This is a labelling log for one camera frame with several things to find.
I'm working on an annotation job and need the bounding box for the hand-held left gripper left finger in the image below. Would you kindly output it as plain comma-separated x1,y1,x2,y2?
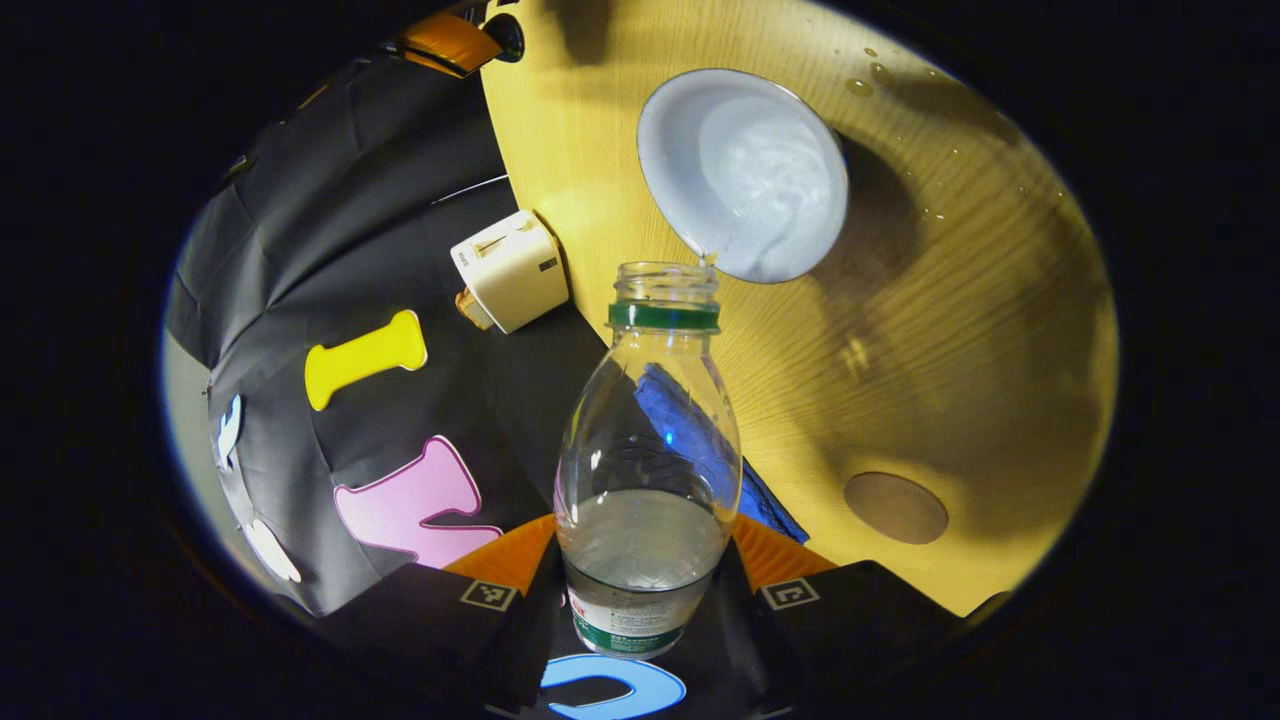
320,513,567,716

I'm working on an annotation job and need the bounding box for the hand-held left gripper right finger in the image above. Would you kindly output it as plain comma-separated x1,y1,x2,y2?
714,513,966,707

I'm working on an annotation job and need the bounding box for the dark round teacup lid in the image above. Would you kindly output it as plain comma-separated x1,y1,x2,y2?
483,12,526,63

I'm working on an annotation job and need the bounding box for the clear plastic water bottle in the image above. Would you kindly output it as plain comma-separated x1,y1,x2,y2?
553,262,744,661

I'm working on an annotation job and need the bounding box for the round brown coaster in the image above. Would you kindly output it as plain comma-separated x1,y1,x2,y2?
843,471,950,546

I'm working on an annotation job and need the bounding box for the grey ceramic teacup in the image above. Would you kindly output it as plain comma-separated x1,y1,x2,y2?
637,68,850,285

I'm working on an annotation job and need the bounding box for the blue folded towel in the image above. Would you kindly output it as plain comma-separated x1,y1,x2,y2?
635,362,809,546

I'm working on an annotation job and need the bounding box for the white toaster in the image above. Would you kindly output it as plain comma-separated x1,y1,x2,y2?
450,209,571,335

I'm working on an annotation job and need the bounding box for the white power cable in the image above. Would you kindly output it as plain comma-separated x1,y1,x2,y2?
430,176,513,207

